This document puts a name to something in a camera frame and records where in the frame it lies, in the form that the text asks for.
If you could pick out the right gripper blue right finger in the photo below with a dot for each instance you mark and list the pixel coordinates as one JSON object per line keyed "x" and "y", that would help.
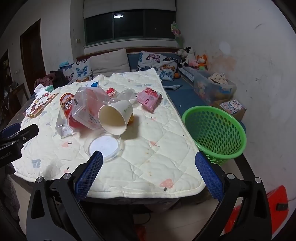
{"x": 211, "y": 174}

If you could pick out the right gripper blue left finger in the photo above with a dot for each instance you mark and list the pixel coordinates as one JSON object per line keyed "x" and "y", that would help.
{"x": 85, "y": 175}

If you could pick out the red snack canister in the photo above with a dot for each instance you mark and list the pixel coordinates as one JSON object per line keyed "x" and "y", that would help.
{"x": 66, "y": 102}

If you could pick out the white paper cup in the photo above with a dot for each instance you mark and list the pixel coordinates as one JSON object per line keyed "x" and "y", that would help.
{"x": 114, "y": 117}

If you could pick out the clear plastic bag packaging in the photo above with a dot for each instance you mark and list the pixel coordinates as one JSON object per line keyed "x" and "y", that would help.
{"x": 86, "y": 104}

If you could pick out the clear plastic bottle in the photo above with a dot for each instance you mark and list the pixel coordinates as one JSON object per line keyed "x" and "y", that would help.
{"x": 62, "y": 127}

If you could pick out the green plastic mesh basket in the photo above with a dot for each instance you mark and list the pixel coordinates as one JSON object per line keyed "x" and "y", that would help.
{"x": 216, "y": 133}

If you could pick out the round clear plastic lid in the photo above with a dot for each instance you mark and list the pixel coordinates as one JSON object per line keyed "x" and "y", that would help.
{"x": 108, "y": 145}

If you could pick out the cartoon picture book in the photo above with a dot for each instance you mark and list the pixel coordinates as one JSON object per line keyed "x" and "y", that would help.
{"x": 42, "y": 99}

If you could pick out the white quilted table cover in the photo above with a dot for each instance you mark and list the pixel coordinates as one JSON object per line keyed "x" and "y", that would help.
{"x": 153, "y": 158}

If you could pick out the cardboard box with books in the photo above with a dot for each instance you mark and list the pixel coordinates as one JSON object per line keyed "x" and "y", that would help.
{"x": 231, "y": 106}

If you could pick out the pile of dark clothes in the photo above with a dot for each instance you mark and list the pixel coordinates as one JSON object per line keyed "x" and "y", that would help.
{"x": 55, "y": 78}

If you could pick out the dark wooden door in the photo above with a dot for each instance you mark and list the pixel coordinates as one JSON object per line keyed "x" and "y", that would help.
{"x": 31, "y": 54}

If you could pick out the clear plastic storage bin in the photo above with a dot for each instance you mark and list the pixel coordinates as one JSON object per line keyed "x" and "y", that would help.
{"x": 211, "y": 87}

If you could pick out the blue sofa mat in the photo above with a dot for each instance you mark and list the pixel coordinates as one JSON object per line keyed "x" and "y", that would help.
{"x": 184, "y": 97}

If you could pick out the small red candy wrapper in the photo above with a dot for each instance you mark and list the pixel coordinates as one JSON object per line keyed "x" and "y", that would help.
{"x": 111, "y": 92}

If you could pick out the grey sock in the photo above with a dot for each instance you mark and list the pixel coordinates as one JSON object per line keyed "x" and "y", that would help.
{"x": 172, "y": 87}

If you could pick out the pink wet wipes pack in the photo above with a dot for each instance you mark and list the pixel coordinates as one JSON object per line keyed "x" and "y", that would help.
{"x": 149, "y": 98}

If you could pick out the butterfly pillow left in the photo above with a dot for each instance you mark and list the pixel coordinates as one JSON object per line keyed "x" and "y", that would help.
{"x": 80, "y": 71}

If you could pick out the butterfly pillow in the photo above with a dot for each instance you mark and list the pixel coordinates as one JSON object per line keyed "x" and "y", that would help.
{"x": 80, "y": 71}
{"x": 165, "y": 66}

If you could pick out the pink plush toy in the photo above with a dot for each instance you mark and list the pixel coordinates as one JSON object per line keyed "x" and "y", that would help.
{"x": 193, "y": 63}

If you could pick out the orange fox plush toy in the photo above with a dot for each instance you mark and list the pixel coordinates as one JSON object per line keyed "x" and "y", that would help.
{"x": 202, "y": 62}

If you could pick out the butterfly pillow right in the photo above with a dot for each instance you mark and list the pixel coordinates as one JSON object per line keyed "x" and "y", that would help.
{"x": 165, "y": 66}

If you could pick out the beige cushion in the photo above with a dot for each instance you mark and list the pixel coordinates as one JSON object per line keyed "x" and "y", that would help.
{"x": 110, "y": 63}

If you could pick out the cow plush toy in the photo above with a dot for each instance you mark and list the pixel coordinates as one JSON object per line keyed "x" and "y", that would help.
{"x": 186, "y": 54}

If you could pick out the artificial flower decoration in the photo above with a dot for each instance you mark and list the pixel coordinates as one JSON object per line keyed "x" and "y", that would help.
{"x": 178, "y": 36}

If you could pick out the dark window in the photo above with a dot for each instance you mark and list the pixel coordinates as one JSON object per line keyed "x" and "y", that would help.
{"x": 135, "y": 23}

